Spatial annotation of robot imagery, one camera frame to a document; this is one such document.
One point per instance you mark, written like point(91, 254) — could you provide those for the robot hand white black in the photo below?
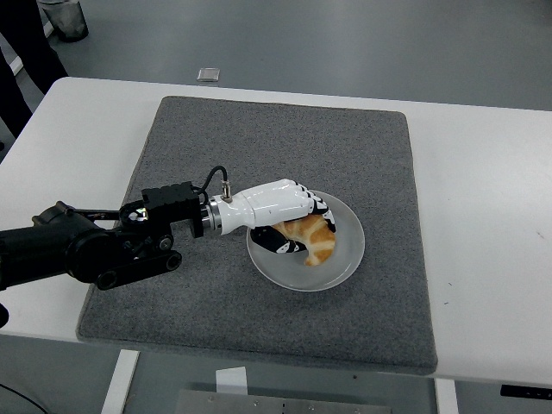
point(267, 202)

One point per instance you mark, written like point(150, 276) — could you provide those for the croissant bread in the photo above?
point(319, 241)

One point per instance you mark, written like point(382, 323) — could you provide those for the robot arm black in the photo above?
point(86, 250)

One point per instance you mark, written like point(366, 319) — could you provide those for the pale grey round plate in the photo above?
point(345, 250)

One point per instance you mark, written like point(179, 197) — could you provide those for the grey square table mat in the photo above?
point(181, 310)

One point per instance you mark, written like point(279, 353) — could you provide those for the silver square floor cover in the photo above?
point(209, 74)

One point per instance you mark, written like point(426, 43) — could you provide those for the white table leg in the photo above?
point(446, 399)
point(121, 379)

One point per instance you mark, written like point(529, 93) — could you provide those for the grey waste bin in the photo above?
point(67, 19)

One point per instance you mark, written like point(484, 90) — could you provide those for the person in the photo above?
point(17, 64)

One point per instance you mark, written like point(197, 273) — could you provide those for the black table control panel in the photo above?
point(526, 390)

